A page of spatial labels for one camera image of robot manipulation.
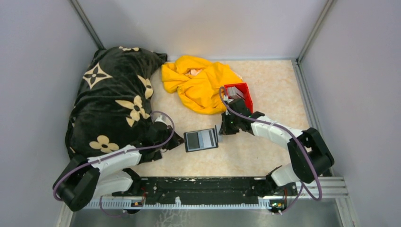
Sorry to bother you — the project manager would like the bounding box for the yellow jacket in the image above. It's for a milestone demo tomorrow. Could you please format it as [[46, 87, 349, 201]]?
[[161, 55, 243, 115]]

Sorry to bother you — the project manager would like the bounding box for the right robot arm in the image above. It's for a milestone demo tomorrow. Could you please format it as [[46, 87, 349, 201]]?
[[220, 99, 335, 195]]

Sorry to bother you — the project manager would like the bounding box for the red plastic bin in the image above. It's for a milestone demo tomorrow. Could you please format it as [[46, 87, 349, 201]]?
[[224, 83, 253, 113]]

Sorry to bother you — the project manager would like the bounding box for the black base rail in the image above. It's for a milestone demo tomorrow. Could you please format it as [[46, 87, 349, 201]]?
[[112, 177, 298, 205]]

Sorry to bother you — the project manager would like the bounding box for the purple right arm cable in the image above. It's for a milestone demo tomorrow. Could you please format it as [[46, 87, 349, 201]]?
[[218, 86, 323, 202]]

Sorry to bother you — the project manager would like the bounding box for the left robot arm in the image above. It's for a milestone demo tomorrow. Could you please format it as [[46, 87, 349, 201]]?
[[52, 120, 185, 211]]

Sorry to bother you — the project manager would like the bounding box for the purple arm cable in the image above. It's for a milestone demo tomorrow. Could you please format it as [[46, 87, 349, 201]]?
[[218, 86, 323, 202], [52, 110, 175, 218]]

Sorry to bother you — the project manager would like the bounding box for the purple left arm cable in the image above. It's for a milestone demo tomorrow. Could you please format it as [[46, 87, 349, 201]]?
[[52, 110, 175, 218]]

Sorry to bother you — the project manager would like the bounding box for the black floral blanket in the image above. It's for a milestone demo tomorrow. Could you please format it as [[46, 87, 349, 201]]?
[[65, 46, 168, 158]]

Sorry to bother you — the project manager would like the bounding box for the silver grey credit card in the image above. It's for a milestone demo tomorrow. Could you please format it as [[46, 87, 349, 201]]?
[[199, 129, 218, 149]]

